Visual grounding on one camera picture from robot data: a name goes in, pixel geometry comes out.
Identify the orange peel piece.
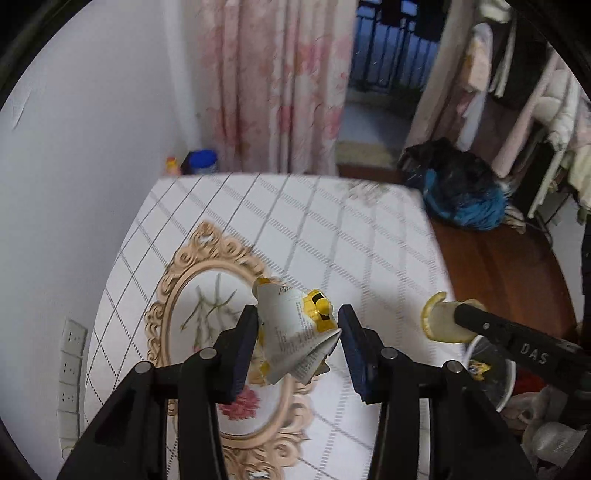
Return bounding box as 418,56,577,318
421,292,486,344

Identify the yellow orange box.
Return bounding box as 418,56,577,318
252,277,342,385

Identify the yellow wrapper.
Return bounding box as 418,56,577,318
468,359,491,382

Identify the white round trash bin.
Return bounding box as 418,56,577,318
463,336,517,412

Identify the white patterned tablecloth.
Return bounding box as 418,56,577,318
83,174,462,479

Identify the blue lidded container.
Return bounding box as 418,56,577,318
181,149,217,175

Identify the hanging clothes rack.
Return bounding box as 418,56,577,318
405,1,590,230

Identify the pink floral curtain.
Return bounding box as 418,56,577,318
186,1,358,175

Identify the white wall power strip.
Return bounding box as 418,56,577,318
57,319,88,461

